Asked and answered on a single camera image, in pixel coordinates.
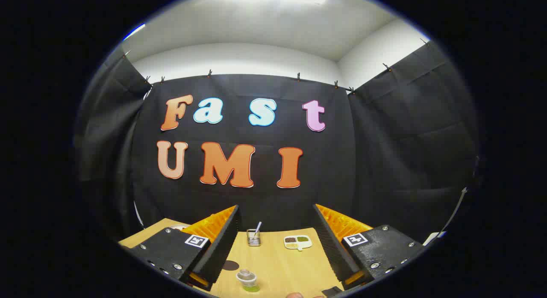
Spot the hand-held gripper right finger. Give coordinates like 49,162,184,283
312,204,424,291

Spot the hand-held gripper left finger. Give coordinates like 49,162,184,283
127,205,242,292

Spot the clear juice bottle green label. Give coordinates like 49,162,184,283
236,269,260,293

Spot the white divided dish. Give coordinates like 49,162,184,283
284,235,312,251

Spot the wooden table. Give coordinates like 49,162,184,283
119,218,344,298

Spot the black backdrop cloth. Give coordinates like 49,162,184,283
75,41,485,247

